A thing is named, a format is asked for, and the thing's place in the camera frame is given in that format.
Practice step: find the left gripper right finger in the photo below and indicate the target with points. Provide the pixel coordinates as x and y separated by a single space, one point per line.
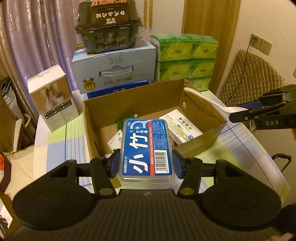
190 171

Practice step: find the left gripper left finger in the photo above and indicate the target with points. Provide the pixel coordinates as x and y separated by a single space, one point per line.
102 170

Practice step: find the white mecobalamin tablet box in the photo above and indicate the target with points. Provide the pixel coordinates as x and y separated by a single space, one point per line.
181 130

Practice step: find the blue dental floss pick box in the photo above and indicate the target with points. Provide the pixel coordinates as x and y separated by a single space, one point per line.
145 156

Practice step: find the white plastic spoon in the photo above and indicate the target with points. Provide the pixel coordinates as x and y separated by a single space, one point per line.
225 109

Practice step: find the green throat spray box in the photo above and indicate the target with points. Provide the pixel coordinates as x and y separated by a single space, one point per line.
115 142

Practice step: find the silver green foil pouch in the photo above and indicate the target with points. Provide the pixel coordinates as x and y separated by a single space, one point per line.
120 122

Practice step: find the woven wicker chair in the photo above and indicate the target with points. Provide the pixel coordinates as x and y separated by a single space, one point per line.
249 77

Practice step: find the plaid tablecloth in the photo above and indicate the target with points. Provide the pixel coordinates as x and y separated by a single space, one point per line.
235 144

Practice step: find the brown cardboard box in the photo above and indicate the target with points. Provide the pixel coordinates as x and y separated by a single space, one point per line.
150 102

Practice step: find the dark blue flat box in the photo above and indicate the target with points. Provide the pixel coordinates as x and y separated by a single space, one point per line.
115 89

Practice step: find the white humidifier product box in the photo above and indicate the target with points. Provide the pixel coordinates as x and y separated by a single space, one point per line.
52 96

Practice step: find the light blue milk carton box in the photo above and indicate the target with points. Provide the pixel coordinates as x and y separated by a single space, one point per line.
93 72

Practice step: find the green tissue pack bundle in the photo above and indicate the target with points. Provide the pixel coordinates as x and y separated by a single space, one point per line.
185 56

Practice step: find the brown cardboard carton stack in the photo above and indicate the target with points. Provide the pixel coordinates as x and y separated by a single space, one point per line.
10 114

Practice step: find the black instant noodle bowl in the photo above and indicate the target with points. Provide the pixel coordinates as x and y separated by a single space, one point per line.
106 26

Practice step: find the wall power socket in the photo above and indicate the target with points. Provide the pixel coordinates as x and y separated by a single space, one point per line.
261 44

